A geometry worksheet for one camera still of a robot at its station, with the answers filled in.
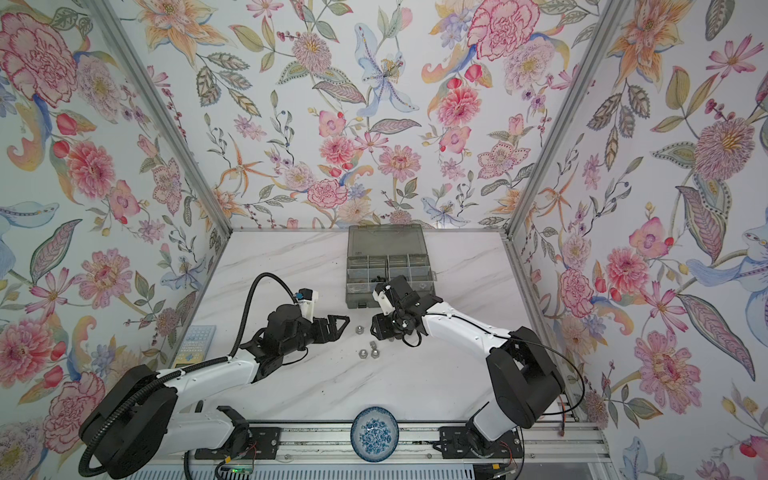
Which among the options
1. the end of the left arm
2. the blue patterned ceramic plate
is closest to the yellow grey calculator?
the end of the left arm

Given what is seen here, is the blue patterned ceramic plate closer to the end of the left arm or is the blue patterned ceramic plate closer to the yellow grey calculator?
the end of the left arm

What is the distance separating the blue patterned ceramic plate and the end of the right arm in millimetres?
194

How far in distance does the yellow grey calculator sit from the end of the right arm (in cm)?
52

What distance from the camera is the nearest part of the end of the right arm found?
632 millimetres

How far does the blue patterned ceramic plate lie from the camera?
0.74 m

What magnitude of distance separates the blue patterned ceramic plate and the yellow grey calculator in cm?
51

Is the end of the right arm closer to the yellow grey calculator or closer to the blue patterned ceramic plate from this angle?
the blue patterned ceramic plate

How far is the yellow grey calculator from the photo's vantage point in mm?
889
